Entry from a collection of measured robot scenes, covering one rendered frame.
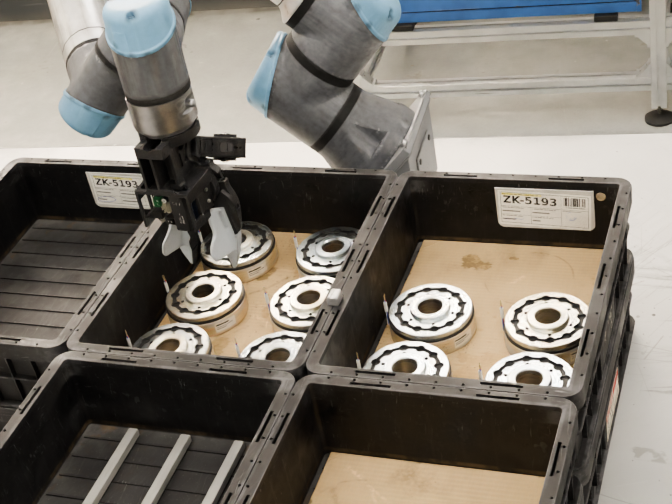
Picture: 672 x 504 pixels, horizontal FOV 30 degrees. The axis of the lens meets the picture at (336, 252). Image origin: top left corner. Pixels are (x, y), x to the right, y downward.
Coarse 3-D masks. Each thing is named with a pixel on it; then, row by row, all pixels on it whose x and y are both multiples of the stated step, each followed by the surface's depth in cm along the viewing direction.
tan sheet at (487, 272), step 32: (448, 256) 164; (480, 256) 163; (512, 256) 162; (544, 256) 161; (576, 256) 160; (480, 288) 158; (512, 288) 157; (544, 288) 156; (576, 288) 154; (480, 320) 153; (480, 352) 148
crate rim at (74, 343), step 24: (240, 168) 172; (264, 168) 171; (288, 168) 170; (312, 168) 168; (336, 168) 167; (384, 192) 161; (144, 240) 161; (360, 240) 153; (336, 288) 146; (96, 312) 150; (72, 336) 147; (312, 336) 139; (192, 360) 139; (216, 360) 139; (240, 360) 138; (264, 360) 137
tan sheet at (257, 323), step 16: (288, 240) 173; (288, 256) 170; (272, 272) 168; (288, 272) 167; (256, 288) 166; (272, 288) 165; (256, 304) 163; (256, 320) 160; (224, 336) 158; (240, 336) 158; (256, 336) 157; (224, 352) 156; (240, 352) 155
